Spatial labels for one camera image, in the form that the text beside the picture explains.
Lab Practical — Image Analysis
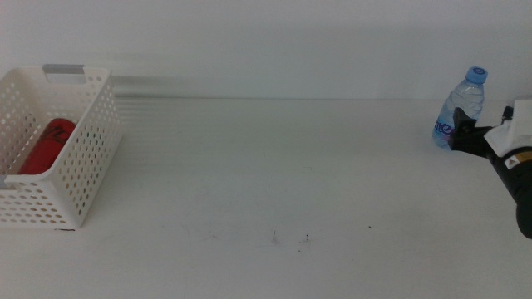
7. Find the clear water bottle blue cap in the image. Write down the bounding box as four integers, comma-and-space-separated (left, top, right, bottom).
431, 66, 490, 150

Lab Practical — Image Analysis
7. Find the red soda can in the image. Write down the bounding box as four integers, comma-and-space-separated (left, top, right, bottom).
17, 118, 78, 176

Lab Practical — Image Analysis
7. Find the white perforated plastic basket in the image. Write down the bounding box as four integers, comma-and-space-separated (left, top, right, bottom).
0, 63, 123, 231

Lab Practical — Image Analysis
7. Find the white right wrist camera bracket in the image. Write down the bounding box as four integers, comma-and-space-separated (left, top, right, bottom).
483, 96, 532, 159

